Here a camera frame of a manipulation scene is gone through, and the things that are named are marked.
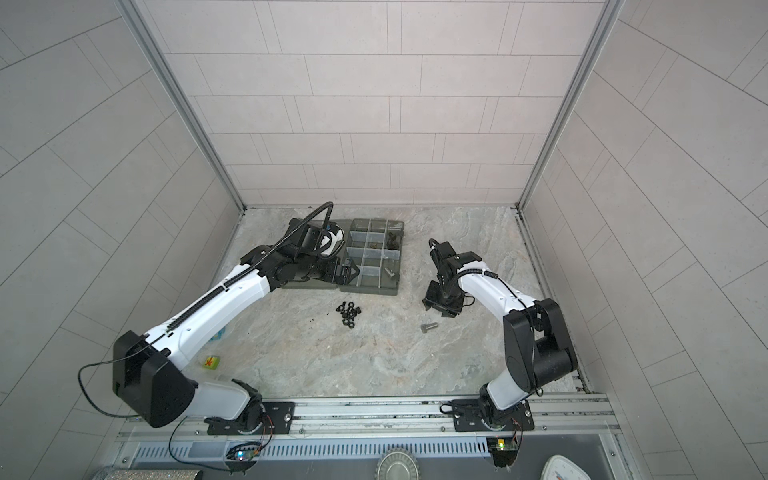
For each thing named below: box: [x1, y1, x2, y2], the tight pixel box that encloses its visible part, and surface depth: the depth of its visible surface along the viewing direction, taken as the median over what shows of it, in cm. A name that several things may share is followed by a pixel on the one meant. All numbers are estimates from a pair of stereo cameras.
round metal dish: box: [374, 448, 421, 480], surface depth 65 cm
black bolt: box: [387, 232, 400, 250], surface depth 107 cm
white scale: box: [540, 455, 591, 480], surface depth 64 cm
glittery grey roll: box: [104, 469, 203, 480], surface depth 62 cm
